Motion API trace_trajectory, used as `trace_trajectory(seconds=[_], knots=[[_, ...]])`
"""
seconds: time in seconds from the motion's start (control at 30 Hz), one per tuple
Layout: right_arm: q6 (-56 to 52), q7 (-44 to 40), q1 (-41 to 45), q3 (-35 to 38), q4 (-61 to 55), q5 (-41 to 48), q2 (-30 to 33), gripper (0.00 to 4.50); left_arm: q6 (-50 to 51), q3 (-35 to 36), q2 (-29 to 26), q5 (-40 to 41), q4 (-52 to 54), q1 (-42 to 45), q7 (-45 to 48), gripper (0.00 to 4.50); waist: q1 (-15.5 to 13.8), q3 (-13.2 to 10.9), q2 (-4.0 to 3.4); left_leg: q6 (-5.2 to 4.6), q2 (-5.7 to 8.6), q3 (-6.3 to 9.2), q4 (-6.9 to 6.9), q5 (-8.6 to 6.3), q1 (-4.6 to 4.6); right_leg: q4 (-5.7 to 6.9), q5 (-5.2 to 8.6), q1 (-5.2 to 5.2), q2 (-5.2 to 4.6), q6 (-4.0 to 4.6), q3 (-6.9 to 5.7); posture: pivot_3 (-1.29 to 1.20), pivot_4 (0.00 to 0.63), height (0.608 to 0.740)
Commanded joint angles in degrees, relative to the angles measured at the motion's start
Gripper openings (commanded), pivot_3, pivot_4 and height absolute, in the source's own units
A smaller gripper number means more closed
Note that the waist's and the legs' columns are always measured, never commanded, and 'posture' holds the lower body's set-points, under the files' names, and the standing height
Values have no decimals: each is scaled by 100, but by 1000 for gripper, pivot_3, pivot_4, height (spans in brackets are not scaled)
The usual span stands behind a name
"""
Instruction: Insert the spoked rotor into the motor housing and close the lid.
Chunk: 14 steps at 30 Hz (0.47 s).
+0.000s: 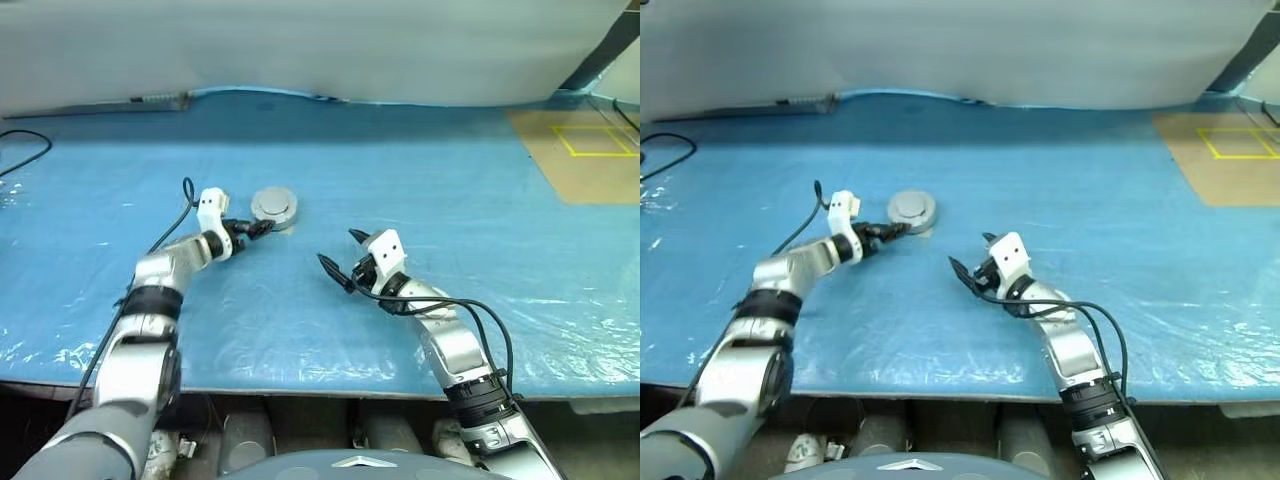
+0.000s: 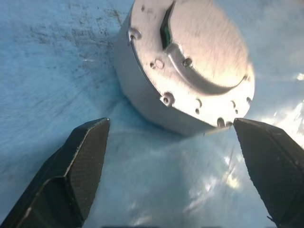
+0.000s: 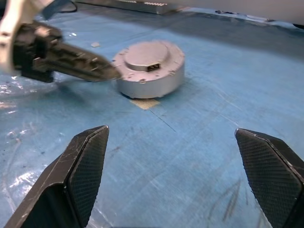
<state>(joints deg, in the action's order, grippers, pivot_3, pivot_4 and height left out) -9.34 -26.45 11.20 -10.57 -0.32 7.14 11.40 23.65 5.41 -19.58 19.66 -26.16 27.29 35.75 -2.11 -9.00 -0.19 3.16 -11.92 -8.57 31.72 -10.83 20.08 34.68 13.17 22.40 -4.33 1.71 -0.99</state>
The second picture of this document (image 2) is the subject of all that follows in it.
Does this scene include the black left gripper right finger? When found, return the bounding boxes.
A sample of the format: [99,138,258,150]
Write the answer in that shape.
[233,118,304,228]

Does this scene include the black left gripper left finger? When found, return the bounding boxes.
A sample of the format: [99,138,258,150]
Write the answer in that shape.
[0,117,111,228]

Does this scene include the motor housing with copper windings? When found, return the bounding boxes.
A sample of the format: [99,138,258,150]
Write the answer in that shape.
[113,14,214,138]

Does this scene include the round silver motor lid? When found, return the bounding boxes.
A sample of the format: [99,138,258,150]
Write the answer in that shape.
[127,0,257,131]

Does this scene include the blue plastic table cover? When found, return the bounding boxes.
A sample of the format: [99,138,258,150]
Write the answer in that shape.
[0,0,304,228]

